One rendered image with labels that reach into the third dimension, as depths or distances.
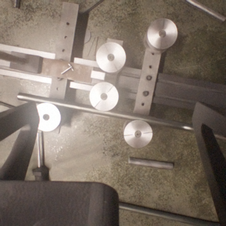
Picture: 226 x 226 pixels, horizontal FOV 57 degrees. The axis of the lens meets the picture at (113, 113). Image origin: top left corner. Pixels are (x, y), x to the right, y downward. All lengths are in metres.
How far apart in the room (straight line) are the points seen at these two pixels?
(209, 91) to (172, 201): 0.26
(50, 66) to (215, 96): 0.32
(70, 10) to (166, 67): 0.22
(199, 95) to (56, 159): 0.33
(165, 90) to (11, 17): 0.35
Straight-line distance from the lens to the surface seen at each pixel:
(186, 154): 0.49
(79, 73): 0.38
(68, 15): 0.44
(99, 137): 0.46
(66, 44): 0.42
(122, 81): 0.42
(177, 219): 0.54
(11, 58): 0.36
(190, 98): 0.44
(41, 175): 0.48
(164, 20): 0.38
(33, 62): 0.39
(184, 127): 0.38
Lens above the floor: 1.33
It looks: 84 degrees down
